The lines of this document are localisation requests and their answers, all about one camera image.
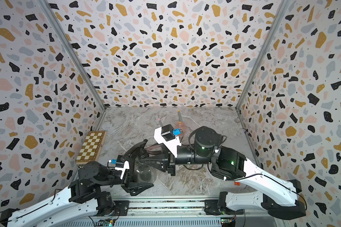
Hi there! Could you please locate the dark smoky spray bottle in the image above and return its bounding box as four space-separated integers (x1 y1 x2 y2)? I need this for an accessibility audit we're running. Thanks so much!
134 158 157 183

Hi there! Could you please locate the wooden chess board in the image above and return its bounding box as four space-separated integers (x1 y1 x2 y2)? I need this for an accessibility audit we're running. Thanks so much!
75 131 107 165

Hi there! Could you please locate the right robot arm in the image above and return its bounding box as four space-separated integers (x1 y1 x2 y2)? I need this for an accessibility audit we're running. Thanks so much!
139 126 307 220

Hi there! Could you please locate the pink transparent spray bottle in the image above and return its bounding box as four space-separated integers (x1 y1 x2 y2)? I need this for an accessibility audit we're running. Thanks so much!
176 121 187 134

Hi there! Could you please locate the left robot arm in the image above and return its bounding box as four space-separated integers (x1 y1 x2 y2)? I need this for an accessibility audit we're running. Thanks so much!
0 161 153 227

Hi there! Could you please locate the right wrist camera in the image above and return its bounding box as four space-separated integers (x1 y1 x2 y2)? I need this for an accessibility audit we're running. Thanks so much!
153 124 183 158

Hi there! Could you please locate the black spray nozzle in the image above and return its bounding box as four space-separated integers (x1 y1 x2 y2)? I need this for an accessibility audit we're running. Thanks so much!
121 139 149 162

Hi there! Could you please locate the aluminium frame post left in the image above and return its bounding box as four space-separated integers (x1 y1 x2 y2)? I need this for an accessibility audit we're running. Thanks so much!
36 0 106 111

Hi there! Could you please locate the grey yellow spray nozzle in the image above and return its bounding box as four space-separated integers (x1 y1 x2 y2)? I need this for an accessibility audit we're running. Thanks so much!
177 110 183 123

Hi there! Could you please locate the aluminium frame post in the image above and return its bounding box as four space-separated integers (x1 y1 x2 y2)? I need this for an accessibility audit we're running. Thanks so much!
36 0 106 111
235 0 290 111

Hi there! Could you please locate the aluminium frame post right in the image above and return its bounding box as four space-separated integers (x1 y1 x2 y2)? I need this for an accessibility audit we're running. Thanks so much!
235 0 290 111

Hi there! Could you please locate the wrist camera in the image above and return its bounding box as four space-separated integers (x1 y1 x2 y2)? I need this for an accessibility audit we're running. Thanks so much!
108 159 130 180
153 124 183 158

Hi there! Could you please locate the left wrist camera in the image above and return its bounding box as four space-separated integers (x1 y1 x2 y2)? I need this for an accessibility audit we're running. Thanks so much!
108 159 130 180

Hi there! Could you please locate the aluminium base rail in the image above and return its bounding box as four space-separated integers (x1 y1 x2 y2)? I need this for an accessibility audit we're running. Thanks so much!
73 195 273 227

